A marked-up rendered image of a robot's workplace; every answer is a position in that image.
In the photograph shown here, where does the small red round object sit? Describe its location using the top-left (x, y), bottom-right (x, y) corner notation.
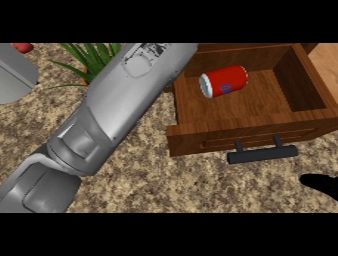
top-left (11, 42), bottom-right (35, 55)

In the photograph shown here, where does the dark grey drawer handle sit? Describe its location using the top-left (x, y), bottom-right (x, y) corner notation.
top-left (225, 135), bottom-right (299, 165)

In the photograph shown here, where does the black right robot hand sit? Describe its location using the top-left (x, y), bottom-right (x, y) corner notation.
top-left (297, 173), bottom-right (338, 211)

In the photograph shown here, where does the wooden cabinet top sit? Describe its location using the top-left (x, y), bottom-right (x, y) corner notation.
top-left (300, 42), bottom-right (338, 108)

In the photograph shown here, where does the green leafy plant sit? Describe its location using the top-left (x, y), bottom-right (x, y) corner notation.
top-left (42, 42), bottom-right (123, 90)

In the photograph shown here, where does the red can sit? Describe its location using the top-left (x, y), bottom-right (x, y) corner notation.
top-left (197, 64), bottom-right (250, 99)

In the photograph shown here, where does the open wooden drawer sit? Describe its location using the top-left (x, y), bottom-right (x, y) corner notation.
top-left (165, 42), bottom-right (338, 158)

